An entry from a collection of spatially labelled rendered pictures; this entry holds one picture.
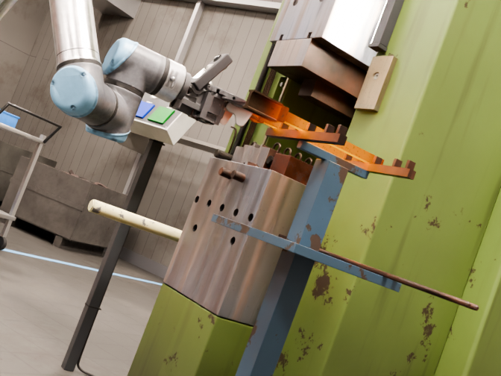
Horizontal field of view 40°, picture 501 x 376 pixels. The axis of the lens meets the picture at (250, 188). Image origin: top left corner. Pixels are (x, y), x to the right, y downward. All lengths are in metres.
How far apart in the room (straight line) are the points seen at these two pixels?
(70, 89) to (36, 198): 5.24
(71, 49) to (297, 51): 1.01
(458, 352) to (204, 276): 0.79
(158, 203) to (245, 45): 1.86
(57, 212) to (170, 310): 4.28
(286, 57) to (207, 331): 0.91
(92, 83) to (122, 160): 6.34
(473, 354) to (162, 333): 0.94
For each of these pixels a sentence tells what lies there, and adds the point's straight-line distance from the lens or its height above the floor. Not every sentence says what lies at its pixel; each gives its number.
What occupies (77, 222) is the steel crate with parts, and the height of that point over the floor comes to 0.27.
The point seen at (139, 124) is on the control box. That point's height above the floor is 0.95.
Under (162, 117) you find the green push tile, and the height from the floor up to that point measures 1.00.
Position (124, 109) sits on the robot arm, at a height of 0.87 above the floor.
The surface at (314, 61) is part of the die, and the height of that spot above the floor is 1.30.
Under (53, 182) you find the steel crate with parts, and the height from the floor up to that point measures 0.52.
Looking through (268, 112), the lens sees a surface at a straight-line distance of 1.54.
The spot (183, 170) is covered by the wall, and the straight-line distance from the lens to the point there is 7.09.
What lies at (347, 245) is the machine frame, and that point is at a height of 0.79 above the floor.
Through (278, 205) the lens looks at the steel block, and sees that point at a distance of 2.01.
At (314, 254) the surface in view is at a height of 0.73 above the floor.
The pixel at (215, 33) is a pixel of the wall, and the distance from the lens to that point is 7.49.
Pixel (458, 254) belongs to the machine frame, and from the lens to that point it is 2.15.
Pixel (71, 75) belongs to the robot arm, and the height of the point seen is 0.88.
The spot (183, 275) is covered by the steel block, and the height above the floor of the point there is 0.52.
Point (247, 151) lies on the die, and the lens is 2.24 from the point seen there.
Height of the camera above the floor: 0.72
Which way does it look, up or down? 4 degrees up
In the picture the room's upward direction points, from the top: 21 degrees clockwise
